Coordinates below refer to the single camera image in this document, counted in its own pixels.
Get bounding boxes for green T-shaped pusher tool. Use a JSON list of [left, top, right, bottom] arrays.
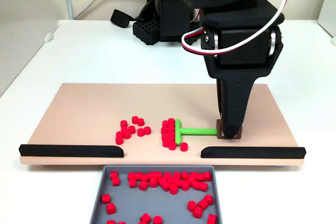
[[174, 118, 244, 146]]

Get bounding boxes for black foam bumper strip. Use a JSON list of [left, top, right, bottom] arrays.
[[201, 145, 307, 159], [18, 144, 124, 158]]

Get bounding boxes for grey plastic tray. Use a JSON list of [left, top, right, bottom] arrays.
[[89, 165, 223, 224]]

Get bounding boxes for pink flat board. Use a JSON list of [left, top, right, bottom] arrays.
[[19, 82, 307, 167]]

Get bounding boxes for white and red servo wire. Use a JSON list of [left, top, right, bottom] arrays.
[[181, 0, 292, 57]]

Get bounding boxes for white enclosure panel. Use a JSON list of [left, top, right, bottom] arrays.
[[317, 0, 336, 38], [0, 0, 59, 98]]

